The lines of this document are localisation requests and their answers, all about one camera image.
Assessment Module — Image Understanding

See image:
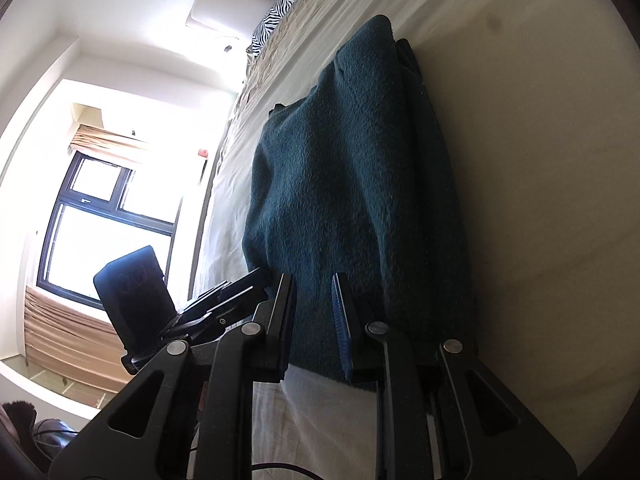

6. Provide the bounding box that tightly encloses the bed with beige sheet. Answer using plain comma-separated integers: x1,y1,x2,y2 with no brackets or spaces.
192,0,640,480

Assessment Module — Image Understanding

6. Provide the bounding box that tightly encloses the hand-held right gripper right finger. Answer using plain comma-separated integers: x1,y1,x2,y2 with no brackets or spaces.
332,272,576,480

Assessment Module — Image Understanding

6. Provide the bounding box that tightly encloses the dark shoe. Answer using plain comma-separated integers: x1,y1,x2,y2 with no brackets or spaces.
27,417,81,468

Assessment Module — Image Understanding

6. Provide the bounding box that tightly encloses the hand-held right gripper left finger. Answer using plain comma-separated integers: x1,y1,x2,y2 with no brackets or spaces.
48,272,298,480

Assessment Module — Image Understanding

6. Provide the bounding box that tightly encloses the white pillow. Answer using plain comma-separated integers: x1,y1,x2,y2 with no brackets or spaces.
186,0,296,41

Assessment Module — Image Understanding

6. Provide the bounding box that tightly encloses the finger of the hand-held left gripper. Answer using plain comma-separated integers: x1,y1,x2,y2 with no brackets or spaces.
160,285,263,346
187,266,273,311

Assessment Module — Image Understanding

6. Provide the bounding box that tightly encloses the zebra print pillow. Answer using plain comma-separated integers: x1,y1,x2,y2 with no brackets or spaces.
250,0,311,56

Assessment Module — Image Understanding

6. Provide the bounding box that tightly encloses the beige pleated curtain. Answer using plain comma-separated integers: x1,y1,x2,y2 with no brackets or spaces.
24,284,133,396

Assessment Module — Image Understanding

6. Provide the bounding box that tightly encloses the beige roman blind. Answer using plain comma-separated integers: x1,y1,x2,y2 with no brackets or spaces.
67,125,151,166

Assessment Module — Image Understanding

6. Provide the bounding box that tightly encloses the dark framed window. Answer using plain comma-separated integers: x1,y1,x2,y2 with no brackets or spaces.
36,152,186,311

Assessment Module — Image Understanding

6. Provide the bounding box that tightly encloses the black cable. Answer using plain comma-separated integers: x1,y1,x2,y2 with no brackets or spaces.
250,462,326,480

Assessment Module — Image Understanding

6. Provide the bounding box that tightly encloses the dark teal knit sweater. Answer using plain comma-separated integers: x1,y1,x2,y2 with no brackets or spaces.
241,14,476,383

